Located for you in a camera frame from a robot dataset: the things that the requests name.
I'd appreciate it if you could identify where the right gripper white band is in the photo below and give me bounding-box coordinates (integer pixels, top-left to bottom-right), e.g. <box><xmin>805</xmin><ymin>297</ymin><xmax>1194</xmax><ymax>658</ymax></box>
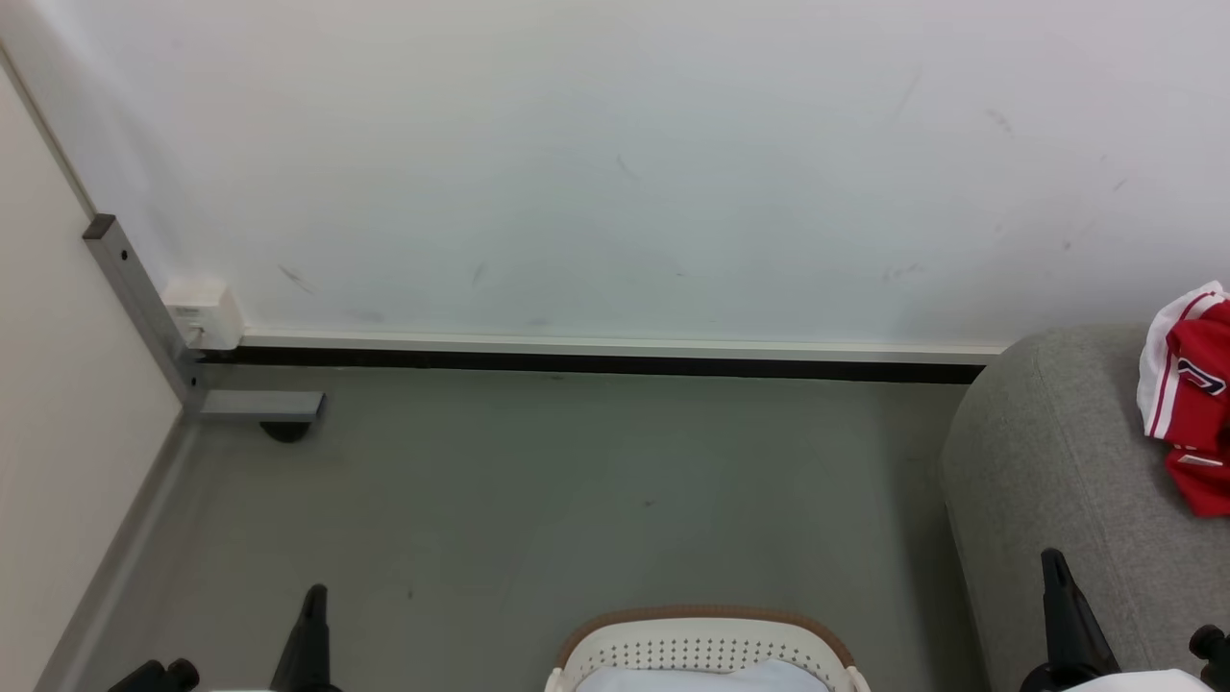
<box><xmin>1019</xmin><ymin>548</ymin><xmax>1215</xmax><ymax>692</ymax></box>

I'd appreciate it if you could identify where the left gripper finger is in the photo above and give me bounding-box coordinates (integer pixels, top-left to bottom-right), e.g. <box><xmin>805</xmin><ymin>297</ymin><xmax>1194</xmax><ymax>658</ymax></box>
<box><xmin>269</xmin><ymin>583</ymin><xmax>343</xmax><ymax>692</ymax></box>

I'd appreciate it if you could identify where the red jersey with white collar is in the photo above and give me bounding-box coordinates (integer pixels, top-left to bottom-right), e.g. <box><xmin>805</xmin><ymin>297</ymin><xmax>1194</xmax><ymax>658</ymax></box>
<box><xmin>1136</xmin><ymin>281</ymin><xmax>1230</xmax><ymax>451</ymax></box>

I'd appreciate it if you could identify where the white perforated laundry basket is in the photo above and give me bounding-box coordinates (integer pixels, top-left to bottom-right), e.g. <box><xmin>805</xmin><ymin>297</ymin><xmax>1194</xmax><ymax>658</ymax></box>
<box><xmin>544</xmin><ymin>605</ymin><xmax>872</xmax><ymax>692</ymax></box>

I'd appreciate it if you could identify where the grey fabric sofa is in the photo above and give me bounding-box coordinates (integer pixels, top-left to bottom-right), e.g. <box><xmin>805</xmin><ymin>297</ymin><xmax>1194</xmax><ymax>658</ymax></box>
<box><xmin>940</xmin><ymin>325</ymin><xmax>1230</xmax><ymax>692</ymax></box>

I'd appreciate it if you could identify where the beige partition panel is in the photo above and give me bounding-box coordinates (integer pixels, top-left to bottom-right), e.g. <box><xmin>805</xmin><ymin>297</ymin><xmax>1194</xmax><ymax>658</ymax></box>
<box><xmin>0</xmin><ymin>48</ymin><xmax>193</xmax><ymax>692</ymax></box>

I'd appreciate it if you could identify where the black skirting strip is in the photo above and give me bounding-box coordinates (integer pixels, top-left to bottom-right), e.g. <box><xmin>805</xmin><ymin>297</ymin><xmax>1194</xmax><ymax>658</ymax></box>
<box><xmin>196</xmin><ymin>346</ymin><xmax>988</xmax><ymax>386</ymax></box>

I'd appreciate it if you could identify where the white wall socket box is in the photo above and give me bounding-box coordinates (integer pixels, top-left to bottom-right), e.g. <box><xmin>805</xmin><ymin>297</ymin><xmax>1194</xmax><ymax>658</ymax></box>
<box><xmin>162</xmin><ymin>278</ymin><xmax>245</xmax><ymax>352</ymax></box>

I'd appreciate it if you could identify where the grey metal frame post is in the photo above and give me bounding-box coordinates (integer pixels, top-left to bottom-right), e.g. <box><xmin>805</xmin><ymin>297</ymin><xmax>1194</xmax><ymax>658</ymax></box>
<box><xmin>83</xmin><ymin>213</ymin><xmax>327</xmax><ymax>425</ymax></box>

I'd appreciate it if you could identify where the white wall cable trunking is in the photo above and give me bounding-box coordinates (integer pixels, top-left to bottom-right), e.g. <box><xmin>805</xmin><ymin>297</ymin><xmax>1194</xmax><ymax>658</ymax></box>
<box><xmin>240</xmin><ymin>331</ymin><xmax>1011</xmax><ymax>365</ymax></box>

